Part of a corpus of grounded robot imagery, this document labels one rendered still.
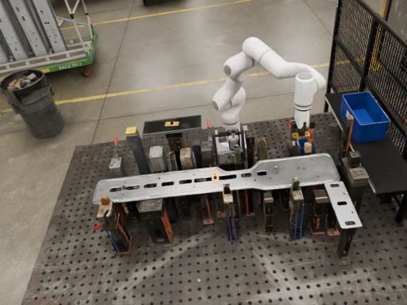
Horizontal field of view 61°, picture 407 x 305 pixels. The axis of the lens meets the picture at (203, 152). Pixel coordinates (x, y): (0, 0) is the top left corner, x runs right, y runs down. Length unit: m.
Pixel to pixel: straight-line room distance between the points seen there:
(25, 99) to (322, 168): 3.27
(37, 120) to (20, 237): 1.47
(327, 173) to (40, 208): 2.73
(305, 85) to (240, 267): 1.01
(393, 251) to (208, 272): 0.98
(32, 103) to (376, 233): 3.59
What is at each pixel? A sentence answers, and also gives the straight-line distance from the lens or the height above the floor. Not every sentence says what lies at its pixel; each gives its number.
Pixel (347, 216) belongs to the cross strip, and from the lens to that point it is 1.82.
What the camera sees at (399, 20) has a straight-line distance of 4.40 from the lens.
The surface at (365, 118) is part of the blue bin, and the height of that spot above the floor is 1.03.
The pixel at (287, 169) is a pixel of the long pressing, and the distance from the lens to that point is 1.99.
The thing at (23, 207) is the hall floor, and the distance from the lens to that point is 3.86.
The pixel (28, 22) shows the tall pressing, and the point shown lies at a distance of 5.88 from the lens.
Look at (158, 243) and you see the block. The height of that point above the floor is 0.72.
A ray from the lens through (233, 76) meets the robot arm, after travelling 1.92.
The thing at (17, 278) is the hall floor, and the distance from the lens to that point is 3.34.
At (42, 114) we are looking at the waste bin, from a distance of 4.42.
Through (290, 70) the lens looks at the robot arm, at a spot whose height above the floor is 1.57.
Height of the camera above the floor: 2.42
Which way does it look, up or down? 42 degrees down
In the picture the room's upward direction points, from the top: 10 degrees counter-clockwise
